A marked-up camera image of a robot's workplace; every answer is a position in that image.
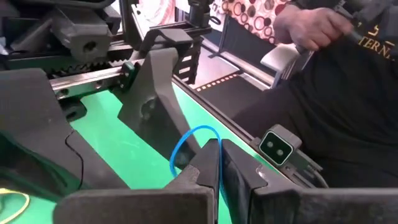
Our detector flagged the person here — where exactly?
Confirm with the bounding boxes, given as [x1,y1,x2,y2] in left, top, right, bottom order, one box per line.
[231,0,398,189]

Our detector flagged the circle patterned cloth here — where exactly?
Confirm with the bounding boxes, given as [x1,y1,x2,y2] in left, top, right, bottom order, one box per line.
[211,0,299,45]

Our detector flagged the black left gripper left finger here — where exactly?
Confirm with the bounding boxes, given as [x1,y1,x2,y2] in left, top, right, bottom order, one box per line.
[52,139,221,224]

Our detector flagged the blue rubber band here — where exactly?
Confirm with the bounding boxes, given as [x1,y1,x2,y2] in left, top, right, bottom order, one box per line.
[169,125,223,200]

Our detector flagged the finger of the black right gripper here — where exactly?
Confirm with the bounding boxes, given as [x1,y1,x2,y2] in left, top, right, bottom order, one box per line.
[117,48,201,170]
[0,68,129,203]

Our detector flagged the black mat with striped edge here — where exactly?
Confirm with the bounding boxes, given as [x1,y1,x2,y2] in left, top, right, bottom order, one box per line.
[195,73,272,119]

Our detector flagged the grey table-level camera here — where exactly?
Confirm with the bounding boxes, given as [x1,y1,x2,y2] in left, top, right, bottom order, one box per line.
[259,124,303,168]

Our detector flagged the person's hand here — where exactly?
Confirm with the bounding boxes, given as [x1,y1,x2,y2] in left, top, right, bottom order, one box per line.
[273,4,354,52]

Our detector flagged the black vertical post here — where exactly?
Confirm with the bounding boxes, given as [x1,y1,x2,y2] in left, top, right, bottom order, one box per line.
[119,0,142,49]

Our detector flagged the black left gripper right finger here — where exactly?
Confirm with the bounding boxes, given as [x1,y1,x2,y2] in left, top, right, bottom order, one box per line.
[221,139,398,224]

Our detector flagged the yellow rubber bands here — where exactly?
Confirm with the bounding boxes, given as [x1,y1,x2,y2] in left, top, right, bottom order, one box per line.
[0,188,31,224]

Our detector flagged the grey handheld control device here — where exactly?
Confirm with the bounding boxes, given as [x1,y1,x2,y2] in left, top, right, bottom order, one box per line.
[260,42,315,90]

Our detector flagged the black table frame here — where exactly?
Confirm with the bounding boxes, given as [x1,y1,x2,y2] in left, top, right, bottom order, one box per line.
[172,76,330,190]

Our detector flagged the green table mat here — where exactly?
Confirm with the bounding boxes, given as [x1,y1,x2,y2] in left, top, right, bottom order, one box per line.
[0,82,280,224]

